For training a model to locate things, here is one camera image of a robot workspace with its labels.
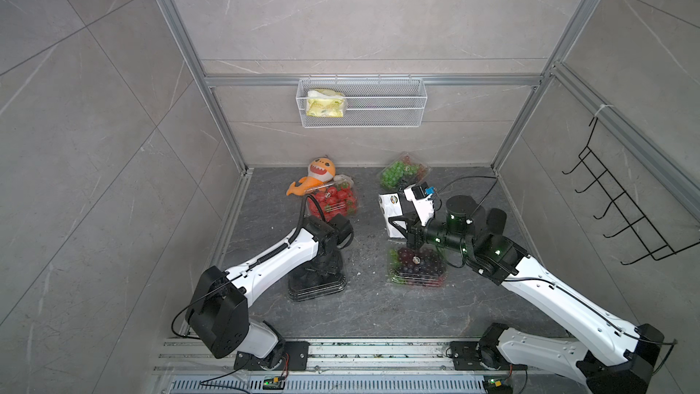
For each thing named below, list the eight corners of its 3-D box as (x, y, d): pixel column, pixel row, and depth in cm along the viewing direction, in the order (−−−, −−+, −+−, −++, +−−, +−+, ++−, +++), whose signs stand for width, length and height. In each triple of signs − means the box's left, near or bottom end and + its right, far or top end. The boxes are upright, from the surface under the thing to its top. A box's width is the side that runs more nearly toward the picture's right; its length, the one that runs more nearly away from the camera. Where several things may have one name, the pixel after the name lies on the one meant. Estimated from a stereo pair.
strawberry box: (308, 220, 104) (305, 210, 99) (313, 182, 116) (311, 171, 111) (356, 220, 104) (356, 210, 99) (356, 182, 116) (356, 171, 111)
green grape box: (395, 201, 110) (397, 188, 104) (374, 181, 117) (375, 168, 111) (427, 181, 117) (431, 167, 111) (405, 163, 125) (408, 149, 118)
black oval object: (484, 229, 102) (487, 225, 100) (488, 209, 109) (491, 205, 106) (501, 236, 101) (504, 232, 98) (504, 215, 107) (508, 211, 104)
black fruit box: (296, 301, 85) (283, 277, 70) (299, 279, 90) (288, 252, 74) (345, 301, 85) (342, 277, 70) (346, 279, 90) (343, 252, 74)
